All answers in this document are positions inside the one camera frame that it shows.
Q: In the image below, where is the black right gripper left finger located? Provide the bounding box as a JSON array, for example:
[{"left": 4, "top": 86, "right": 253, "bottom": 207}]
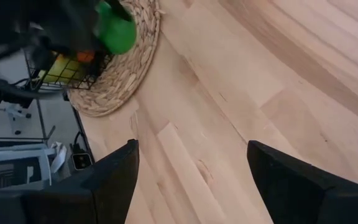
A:
[{"left": 57, "top": 139, "right": 140, "bottom": 224}]

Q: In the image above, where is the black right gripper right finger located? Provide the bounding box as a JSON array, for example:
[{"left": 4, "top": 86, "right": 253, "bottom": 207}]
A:
[{"left": 246, "top": 140, "right": 334, "bottom": 224}]

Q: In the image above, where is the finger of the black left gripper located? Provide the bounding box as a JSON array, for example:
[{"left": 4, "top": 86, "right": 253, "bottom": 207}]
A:
[{"left": 106, "top": 0, "right": 135, "bottom": 22}]

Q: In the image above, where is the green lime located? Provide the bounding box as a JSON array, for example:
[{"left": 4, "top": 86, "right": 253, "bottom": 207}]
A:
[{"left": 96, "top": 1, "right": 138, "bottom": 55}]

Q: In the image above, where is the yellow mango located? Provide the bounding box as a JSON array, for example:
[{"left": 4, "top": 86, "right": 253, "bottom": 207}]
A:
[{"left": 39, "top": 54, "right": 86, "bottom": 83}]

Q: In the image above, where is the small black box device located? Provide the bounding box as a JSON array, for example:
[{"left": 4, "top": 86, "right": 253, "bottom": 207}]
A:
[{"left": 71, "top": 152, "right": 93, "bottom": 170}]

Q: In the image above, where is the round woven straw placemat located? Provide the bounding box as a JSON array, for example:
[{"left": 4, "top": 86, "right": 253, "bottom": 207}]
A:
[{"left": 67, "top": 0, "right": 162, "bottom": 118}]

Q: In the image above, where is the white plastic piece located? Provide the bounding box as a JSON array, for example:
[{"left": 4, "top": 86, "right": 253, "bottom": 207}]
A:
[{"left": 50, "top": 141, "right": 68, "bottom": 174}]

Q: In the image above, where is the white chair base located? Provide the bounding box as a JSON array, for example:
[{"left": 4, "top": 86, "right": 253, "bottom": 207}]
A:
[{"left": 0, "top": 104, "right": 32, "bottom": 136}]

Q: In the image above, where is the grey metal cart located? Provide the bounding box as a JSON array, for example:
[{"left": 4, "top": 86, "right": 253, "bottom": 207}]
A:
[{"left": 0, "top": 136, "right": 58, "bottom": 190}]

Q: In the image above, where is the black wire basket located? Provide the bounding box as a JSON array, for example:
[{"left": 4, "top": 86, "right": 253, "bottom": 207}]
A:
[{"left": 23, "top": 46, "right": 114, "bottom": 93}]

